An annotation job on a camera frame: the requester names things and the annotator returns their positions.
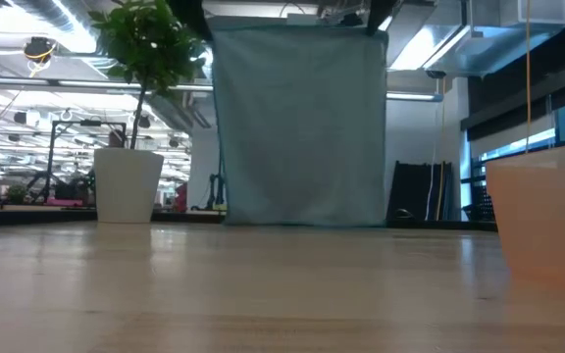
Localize teal microfiber towel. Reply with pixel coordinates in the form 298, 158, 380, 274
211, 24, 390, 228

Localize orange translucent plastic basket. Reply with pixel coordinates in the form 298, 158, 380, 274
486, 141, 565, 295

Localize green leafy plant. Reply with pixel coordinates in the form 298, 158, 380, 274
87, 0, 208, 151

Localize black ceiling dome fixture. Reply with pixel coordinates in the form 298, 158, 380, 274
22, 36, 59, 65

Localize black leaning panels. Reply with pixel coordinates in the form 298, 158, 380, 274
387, 160, 454, 222

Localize white plant pot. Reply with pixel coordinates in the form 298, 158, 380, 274
93, 148, 165, 226

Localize silver ventilation duct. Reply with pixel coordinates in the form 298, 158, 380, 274
10, 0, 98, 55

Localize black aluminium table frame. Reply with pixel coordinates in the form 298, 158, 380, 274
0, 205, 498, 232

